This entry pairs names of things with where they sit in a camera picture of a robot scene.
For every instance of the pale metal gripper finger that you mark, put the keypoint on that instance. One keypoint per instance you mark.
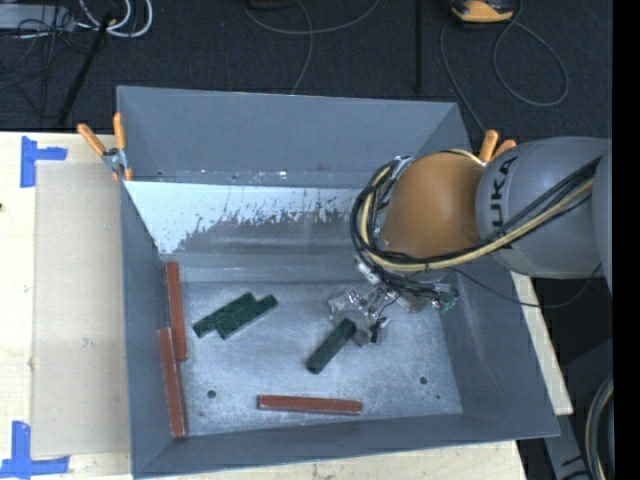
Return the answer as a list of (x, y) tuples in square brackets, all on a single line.
[(342, 307), (376, 332)]

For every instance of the dark green block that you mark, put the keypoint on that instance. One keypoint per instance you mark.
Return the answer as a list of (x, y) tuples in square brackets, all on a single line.
[(327, 349), (220, 314), (252, 314)]

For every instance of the red-brown flat block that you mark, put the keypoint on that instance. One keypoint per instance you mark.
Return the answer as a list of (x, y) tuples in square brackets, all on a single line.
[(172, 388), (310, 404), (176, 308)]

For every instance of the grey metal bin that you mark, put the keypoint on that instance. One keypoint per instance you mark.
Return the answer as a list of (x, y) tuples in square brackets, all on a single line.
[(280, 138)]

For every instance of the pale wood flat board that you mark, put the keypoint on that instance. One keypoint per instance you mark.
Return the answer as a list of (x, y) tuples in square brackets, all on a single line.
[(75, 293)]

